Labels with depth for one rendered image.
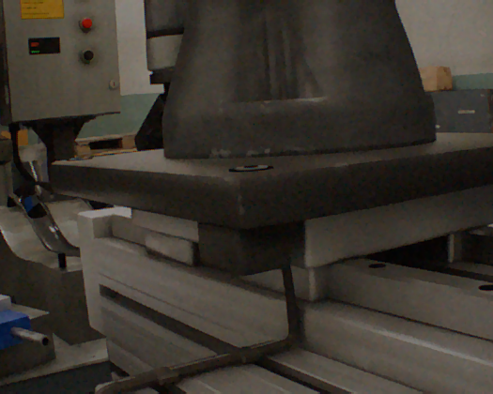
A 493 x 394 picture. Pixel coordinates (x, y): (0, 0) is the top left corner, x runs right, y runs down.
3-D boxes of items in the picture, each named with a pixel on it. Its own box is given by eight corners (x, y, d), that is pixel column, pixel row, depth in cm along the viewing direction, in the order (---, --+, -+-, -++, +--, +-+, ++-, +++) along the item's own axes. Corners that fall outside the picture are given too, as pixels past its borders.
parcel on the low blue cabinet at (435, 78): (454, 90, 799) (453, 65, 795) (437, 91, 779) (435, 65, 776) (426, 91, 833) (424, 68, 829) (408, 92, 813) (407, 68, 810)
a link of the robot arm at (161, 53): (135, 42, 90) (191, 40, 94) (137, 78, 90) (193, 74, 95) (162, 35, 84) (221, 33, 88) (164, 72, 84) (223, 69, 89)
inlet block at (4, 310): (69, 360, 70) (61, 309, 69) (28, 374, 66) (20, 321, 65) (0, 339, 78) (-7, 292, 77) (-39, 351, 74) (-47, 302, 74)
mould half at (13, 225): (250, 305, 98) (243, 204, 96) (69, 345, 84) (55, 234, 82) (104, 255, 139) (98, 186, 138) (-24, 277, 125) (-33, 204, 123)
